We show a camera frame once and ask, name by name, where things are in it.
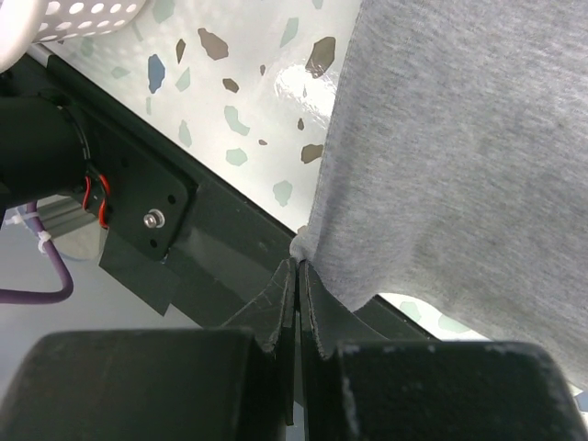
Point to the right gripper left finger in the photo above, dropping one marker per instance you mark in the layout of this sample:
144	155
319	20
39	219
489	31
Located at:
234	382

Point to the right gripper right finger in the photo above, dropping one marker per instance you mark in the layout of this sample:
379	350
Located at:
362	385

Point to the grey garment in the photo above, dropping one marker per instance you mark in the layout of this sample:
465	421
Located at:
455	169

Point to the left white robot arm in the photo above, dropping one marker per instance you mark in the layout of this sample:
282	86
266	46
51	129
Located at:
46	144

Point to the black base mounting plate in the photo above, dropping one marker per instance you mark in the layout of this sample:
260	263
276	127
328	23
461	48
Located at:
179	235

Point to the white laundry basket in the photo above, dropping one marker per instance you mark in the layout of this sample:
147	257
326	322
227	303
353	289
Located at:
28	22

